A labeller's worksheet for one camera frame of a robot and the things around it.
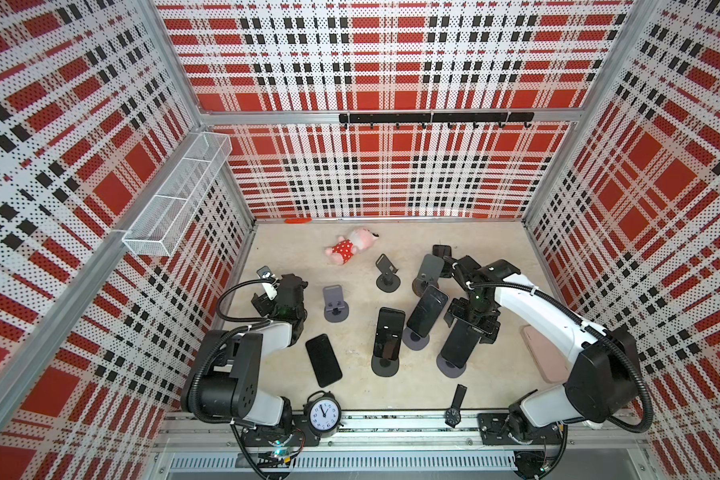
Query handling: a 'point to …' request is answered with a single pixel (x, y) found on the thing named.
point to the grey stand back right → (429, 274)
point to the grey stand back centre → (388, 281)
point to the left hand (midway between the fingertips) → (273, 288)
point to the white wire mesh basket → (163, 227)
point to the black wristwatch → (452, 415)
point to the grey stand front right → (448, 368)
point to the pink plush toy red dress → (360, 240)
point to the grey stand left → (336, 309)
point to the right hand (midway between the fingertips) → (463, 333)
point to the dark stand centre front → (384, 367)
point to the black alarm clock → (324, 413)
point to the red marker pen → (297, 220)
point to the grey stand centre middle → (413, 340)
